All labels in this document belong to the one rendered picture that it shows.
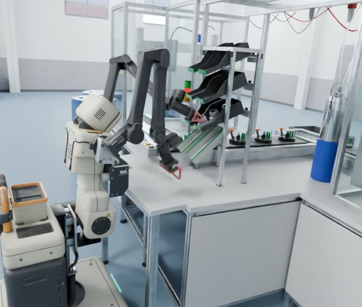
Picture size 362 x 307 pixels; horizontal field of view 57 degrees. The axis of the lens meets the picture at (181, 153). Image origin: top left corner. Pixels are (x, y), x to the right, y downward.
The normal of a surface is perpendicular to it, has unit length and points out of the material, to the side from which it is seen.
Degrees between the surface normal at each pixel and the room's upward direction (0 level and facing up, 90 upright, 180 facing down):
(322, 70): 90
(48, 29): 90
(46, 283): 90
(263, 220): 90
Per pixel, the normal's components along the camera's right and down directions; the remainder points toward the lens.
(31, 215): 0.50, 0.32
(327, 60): -0.86, 0.10
